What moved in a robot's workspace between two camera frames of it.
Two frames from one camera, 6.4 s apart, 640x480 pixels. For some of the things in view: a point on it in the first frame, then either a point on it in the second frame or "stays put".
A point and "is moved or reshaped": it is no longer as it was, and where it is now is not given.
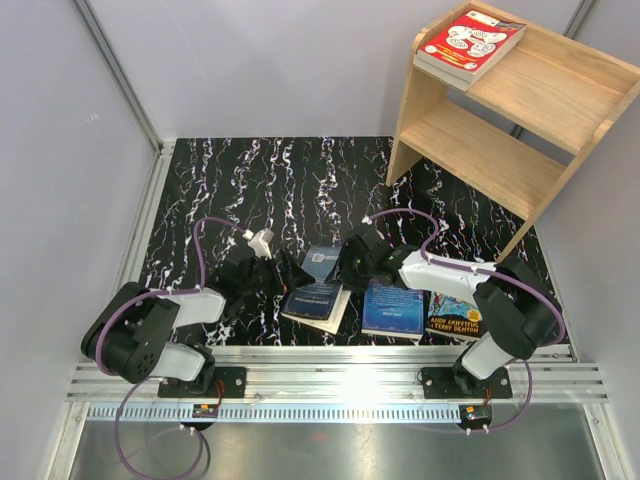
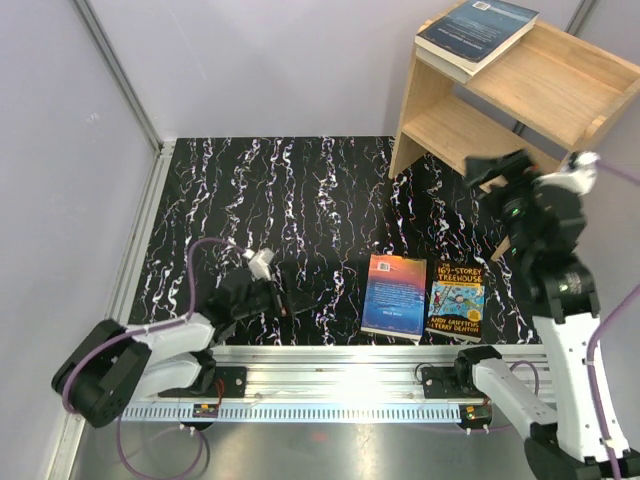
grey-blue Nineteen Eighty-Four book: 317,304 -> 474,32
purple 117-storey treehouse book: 459,81 is moved or reshaped
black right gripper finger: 336,275 -> 495,191
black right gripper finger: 346,256 -> 482,169
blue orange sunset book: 393,310 stays put
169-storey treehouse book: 445,315 stays put
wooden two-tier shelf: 521,132 stays put
